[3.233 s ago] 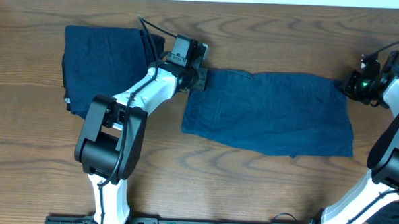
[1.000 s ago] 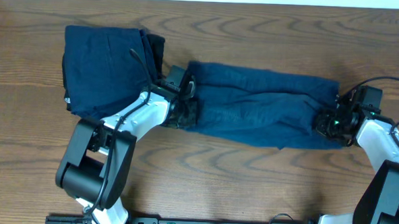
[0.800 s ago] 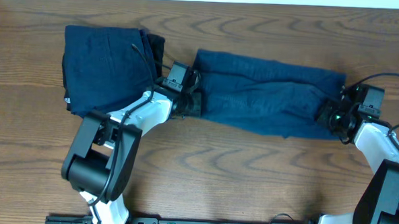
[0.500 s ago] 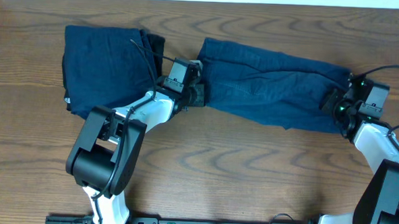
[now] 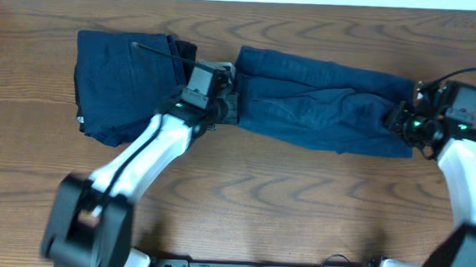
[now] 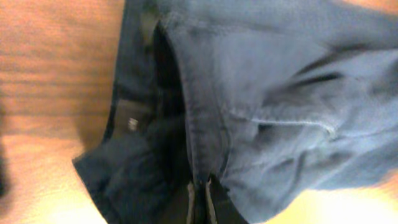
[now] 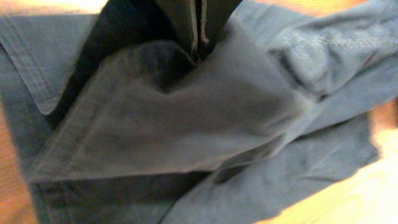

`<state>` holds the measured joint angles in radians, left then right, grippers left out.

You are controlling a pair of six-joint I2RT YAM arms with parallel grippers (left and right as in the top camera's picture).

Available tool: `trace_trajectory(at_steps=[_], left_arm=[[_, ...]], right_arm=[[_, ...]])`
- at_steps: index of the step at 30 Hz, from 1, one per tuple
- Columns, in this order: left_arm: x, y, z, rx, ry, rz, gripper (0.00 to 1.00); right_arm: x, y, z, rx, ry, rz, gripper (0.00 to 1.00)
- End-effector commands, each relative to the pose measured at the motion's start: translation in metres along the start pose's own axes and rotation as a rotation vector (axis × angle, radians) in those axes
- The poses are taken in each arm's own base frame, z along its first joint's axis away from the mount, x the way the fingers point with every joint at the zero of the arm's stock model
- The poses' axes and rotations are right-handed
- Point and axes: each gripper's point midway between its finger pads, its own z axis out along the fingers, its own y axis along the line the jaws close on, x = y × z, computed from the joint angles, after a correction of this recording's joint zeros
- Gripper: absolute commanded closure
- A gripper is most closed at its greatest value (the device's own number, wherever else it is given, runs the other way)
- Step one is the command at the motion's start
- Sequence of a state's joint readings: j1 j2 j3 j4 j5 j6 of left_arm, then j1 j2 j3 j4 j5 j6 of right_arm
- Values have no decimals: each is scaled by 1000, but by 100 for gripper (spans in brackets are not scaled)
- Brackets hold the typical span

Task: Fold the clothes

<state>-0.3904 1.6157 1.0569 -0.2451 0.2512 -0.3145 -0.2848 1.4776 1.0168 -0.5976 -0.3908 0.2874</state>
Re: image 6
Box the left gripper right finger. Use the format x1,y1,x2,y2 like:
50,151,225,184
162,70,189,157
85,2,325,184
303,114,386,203
205,177,248,224

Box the dark blue shorts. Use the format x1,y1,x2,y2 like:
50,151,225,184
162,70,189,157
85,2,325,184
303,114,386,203
73,0,397,223

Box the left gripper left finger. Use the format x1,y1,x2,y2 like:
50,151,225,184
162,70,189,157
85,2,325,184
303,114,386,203
155,182,197,224

